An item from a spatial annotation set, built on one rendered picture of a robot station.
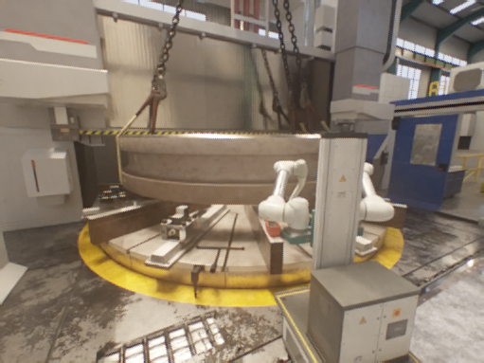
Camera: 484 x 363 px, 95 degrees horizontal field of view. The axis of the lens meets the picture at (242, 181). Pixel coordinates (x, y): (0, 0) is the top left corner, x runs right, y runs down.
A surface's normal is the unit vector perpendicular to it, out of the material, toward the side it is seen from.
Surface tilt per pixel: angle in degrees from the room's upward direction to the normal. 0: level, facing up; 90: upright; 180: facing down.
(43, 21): 90
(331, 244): 90
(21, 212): 90
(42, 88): 90
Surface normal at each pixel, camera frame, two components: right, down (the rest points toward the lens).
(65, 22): 0.45, 0.18
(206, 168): -0.18, 0.19
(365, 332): 0.25, 0.19
